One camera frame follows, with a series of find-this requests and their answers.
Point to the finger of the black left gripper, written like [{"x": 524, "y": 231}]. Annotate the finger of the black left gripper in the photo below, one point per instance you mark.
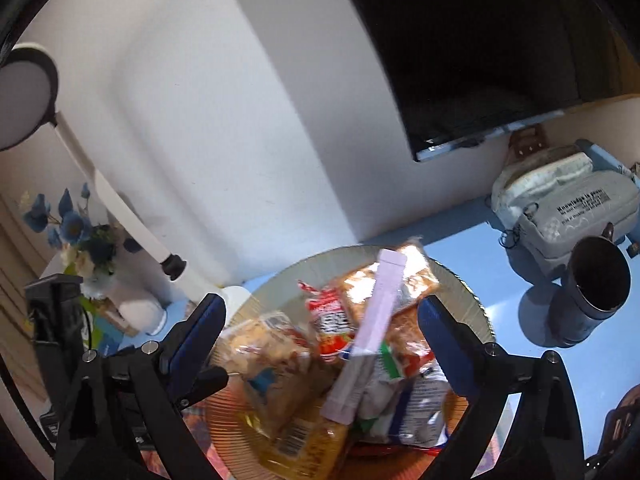
[{"x": 207, "y": 383}]

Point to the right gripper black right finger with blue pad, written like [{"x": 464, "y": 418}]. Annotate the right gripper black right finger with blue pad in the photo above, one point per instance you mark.
[{"x": 545, "y": 438}]

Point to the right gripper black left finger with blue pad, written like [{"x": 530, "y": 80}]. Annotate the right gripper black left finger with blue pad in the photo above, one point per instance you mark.
[{"x": 147, "y": 382}]

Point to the clear bag yellow cookies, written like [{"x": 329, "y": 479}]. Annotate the clear bag yellow cookies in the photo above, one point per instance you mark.
[{"x": 269, "y": 342}]

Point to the cartoon plumber snack packet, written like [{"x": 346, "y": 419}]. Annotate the cartoon plumber snack packet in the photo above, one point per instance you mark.
[{"x": 288, "y": 435}]

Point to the lilac long wafer packet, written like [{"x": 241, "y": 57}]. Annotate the lilac long wafer packet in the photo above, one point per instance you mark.
[{"x": 344, "y": 397}]

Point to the red orange snack packet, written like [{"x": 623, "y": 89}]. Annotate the red orange snack packet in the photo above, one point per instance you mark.
[{"x": 329, "y": 322}]

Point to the white green scallion biscuit packet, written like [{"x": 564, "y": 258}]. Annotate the white green scallion biscuit packet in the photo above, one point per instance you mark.
[{"x": 401, "y": 409}]

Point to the green cover book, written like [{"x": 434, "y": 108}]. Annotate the green cover book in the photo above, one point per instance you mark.
[{"x": 105, "y": 337}]

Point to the blue and white artificial flowers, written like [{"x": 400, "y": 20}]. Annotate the blue and white artificial flowers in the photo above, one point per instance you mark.
[{"x": 86, "y": 249}]

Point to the white ribbed ceramic vase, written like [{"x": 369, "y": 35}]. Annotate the white ribbed ceramic vase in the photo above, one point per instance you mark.
[{"x": 138, "y": 307}]

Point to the amber ribbed glass bowl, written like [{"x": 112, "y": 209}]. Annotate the amber ribbed glass bowl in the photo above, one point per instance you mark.
[{"x": 352, "y": 271}]

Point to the dark metal mug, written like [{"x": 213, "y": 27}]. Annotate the dark metal mug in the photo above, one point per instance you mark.
[{"x": 595, "y": 285}]

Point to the white desk lamp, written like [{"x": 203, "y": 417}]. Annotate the white desk lamp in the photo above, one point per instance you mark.
[{"x": 29, "y": 89}]

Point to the grey canvas pouch bag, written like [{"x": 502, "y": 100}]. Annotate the grey canvas pouch bag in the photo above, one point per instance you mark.
[{"x": 551, "y": 200}]

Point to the black television screen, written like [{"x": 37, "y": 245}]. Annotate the black television screen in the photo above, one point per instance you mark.
[{"x": 462, "y": 69}]

